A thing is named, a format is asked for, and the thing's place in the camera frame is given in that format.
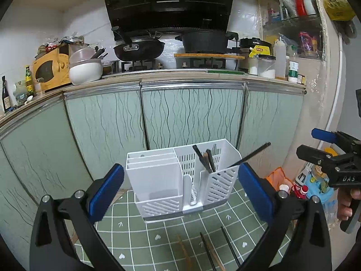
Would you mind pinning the orange bag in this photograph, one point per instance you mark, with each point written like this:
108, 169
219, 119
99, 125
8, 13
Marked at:
277, 177

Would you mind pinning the dark bottle with red cap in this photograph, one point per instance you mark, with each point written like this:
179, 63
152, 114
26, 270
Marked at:
301, 192

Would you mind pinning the green checked tablecloth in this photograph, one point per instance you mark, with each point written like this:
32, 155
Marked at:
135, 231

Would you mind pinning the white pot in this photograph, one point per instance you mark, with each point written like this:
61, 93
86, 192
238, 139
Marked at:
84, 73

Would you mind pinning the yellow green bottle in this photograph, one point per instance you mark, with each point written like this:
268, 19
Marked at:
29, 82

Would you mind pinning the black casserole pot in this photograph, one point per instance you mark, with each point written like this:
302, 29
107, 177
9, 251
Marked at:
204, 42

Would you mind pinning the gas stove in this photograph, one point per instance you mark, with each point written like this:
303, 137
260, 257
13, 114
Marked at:
174, 65

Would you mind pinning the glass corner shelf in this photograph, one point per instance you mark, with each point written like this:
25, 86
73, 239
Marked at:
296, 34

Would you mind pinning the clear container with white powder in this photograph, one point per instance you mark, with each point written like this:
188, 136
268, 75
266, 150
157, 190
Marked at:
267, 69

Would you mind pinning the yellow toaster oven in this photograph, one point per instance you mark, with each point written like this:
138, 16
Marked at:
49, 70

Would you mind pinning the black range hood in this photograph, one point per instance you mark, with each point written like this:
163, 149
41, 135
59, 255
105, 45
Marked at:
169, 0

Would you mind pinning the slim dark bottle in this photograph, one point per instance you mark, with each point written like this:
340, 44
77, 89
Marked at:
6, 98

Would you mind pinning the white squeeze bottle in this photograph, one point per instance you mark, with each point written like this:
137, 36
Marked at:
280, 62

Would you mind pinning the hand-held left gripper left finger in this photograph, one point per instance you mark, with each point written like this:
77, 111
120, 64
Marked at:
105, 192

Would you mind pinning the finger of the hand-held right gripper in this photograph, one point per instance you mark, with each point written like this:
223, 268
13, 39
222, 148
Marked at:
324, 135
313, 155

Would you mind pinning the white plastic clip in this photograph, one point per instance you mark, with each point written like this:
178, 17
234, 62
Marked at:
303, 175

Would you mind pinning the person's right hand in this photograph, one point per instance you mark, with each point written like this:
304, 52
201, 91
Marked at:
344, 206

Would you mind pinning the bottle with green label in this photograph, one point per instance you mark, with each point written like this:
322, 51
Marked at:
293, 70

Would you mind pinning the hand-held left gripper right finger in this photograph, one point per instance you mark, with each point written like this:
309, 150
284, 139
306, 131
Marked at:
256, 194

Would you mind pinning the glass jar with yellow lid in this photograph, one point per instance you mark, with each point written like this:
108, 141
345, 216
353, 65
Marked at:
330, 152

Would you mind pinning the blue plastic container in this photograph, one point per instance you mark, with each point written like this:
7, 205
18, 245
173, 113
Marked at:
318, 187

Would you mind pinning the white plastic utensil holder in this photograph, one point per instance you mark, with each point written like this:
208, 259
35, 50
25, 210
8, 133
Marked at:
152, 180

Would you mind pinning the black wok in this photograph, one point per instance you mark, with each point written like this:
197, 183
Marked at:
141, 48

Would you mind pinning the white pipe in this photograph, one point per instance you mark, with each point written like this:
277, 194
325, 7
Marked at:
337, 90

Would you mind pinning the yellow plastic bag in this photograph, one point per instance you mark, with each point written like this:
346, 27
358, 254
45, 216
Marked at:
337, 5

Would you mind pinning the wooden board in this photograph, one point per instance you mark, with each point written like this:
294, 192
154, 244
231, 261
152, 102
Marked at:
208, 56

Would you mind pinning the black kitchen appliance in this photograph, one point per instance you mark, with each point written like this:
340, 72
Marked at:
253, 45

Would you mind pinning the black chopstick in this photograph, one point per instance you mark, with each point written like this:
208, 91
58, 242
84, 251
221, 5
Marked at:
251, 154
207, 249
200, 158
230, 245

